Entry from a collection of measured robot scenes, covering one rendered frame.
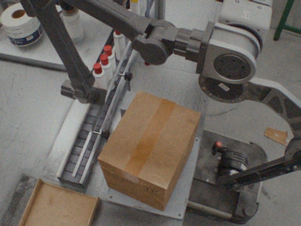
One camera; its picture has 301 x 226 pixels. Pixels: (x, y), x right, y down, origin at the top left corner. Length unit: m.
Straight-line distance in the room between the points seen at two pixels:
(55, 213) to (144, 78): 0.75
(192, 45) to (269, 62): 2.19
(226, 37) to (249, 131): 1.71
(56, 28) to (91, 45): 0.69
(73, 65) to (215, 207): 1.21
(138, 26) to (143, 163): 0.42
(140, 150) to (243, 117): 1.58
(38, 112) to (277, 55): 2.23
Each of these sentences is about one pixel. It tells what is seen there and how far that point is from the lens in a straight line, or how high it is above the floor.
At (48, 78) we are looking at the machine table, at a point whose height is 0.83.
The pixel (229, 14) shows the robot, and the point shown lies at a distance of 0.80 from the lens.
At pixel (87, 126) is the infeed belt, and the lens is 1.34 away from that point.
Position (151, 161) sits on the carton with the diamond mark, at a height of 1.12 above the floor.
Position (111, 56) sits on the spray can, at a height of 1.05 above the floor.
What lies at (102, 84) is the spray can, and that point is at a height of 0.99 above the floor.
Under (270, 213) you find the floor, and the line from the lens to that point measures 2.22.
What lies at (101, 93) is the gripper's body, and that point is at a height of 1.01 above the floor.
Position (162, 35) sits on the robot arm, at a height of 1.46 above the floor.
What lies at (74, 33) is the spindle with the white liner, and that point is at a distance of 1.63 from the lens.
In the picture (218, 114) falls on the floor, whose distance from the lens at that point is 2.44.
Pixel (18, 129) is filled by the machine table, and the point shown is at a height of 0.83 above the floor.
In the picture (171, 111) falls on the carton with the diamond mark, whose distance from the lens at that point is 1.07.
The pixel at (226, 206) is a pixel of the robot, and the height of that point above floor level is 0.24.
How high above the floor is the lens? 2.01
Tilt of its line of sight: 57 degrees down
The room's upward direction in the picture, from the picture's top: straight up
